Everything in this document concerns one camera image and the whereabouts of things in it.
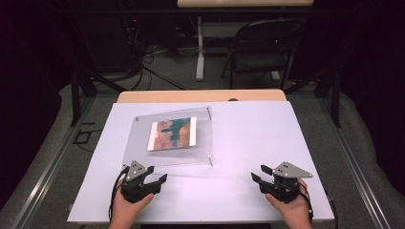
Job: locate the white desk leg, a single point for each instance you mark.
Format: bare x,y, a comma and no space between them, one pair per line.
200,51

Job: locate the light wooden desk top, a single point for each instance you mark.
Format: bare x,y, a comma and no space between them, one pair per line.
245,3

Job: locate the black metal stand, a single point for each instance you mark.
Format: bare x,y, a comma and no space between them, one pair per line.
75,98
335,101

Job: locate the wooden table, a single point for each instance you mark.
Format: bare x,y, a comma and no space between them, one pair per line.
191,95

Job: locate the person's right hand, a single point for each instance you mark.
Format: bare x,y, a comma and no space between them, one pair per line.
296,213

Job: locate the clear acrylic photo frame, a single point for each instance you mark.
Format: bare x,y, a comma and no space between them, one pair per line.
140,133

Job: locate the person's left hand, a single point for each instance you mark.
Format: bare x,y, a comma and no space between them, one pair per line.
125,213

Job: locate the painting print card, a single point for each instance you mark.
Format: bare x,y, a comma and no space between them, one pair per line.
173,133

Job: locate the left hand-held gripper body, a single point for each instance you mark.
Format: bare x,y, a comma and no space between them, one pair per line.
137,187

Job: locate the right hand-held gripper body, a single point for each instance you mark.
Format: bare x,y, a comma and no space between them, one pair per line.
283,189

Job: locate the black horizontal bar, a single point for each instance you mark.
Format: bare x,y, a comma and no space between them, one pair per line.
127,11

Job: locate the black folding chair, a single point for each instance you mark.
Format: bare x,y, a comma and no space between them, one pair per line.
264,62

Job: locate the white board sheet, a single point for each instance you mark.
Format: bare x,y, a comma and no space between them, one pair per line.
254,136

